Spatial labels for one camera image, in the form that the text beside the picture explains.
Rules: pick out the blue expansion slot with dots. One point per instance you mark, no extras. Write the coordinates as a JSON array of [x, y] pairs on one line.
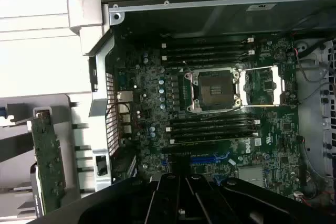
[[204, 160]]

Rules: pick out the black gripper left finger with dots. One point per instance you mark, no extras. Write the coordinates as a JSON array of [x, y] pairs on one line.
[[168, 197]]

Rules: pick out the green Dell motherboard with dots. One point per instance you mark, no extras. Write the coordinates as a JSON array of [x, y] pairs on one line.
[[275, 129]]

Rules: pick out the open black PC case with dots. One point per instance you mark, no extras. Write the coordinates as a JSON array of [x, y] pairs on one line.
[[309, 119]]

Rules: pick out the grey parts rack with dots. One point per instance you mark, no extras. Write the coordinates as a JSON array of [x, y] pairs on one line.
[[76, 140]]

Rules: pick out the silver chipset heatsink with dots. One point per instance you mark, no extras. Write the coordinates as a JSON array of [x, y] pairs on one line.
[[252, 174]]

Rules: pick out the black RAM slot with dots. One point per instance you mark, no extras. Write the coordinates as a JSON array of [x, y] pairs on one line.
[[215, 134], [210, 128], [204, 47], [210, 53], [204, 60], [210, 40], [215, 121]]

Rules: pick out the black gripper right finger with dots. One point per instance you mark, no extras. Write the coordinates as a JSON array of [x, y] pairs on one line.
[[202, 200]]

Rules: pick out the blue disk carrier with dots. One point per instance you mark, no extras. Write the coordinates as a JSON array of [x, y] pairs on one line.
[[2, 111]]

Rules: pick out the metal socket cover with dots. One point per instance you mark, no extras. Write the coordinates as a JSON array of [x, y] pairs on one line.
[[280, 87]]

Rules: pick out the CPU socket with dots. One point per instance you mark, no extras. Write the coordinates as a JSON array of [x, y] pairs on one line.
[[214, 87]]

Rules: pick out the metal rear port stack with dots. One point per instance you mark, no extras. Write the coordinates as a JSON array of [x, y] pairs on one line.
[[124, 108]]

